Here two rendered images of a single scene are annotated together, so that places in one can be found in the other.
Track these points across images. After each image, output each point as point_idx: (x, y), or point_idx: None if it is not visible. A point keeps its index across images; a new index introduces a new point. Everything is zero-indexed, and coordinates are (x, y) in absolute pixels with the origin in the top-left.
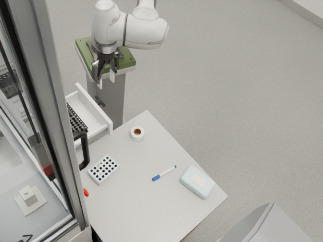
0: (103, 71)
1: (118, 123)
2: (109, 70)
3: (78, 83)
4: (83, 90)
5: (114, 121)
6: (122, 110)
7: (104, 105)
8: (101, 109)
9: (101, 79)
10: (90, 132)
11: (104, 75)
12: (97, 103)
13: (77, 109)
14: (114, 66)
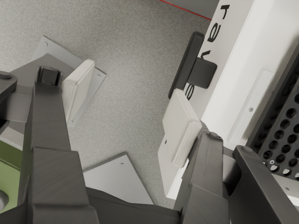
0: (13, 154)
1: (50, 59)
2: (67, 126)
3: (171, 193)
4: None
5: (54, 67)
6: (29, 64)
7: (202, 35)
8: (247, 26)
9: (192, 122)
10: (285, 23)
11: (18, 142)
12: (207, 67)
13: (220, 122)
14: (38, 116)
